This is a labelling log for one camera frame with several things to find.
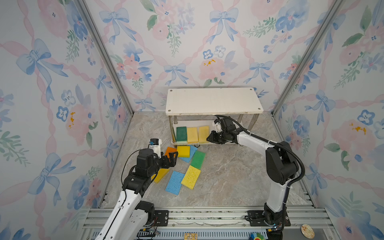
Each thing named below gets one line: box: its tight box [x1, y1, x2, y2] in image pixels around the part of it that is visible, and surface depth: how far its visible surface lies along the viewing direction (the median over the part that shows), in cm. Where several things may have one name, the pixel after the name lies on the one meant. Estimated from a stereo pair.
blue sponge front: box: [165, 170, 185, 196], surface depth 85 cm
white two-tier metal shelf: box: [165, 87, 264, 147], surface depth 83 cm
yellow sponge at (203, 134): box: [198, 126, 210, 144], surface depth 97 cm
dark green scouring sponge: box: [176, 126, 188, 142], surface depth 99 cm
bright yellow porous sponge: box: [181, 165, 201, 190], surface depth 87 cm
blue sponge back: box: [179, 145, 198, 163], surface depth 97 cm
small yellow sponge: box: [176, 146, 191, 158], surface depth 96 cm
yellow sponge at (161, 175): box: [151, 168, 170, 184], surface depth 69 cm
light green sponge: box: [190, 150, 206, 170], surface depth 95 cm
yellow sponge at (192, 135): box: [187, 127, 199, 143], surface depth 99 cm
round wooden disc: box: [301, 224, 315, 240], surface depth 72 cm
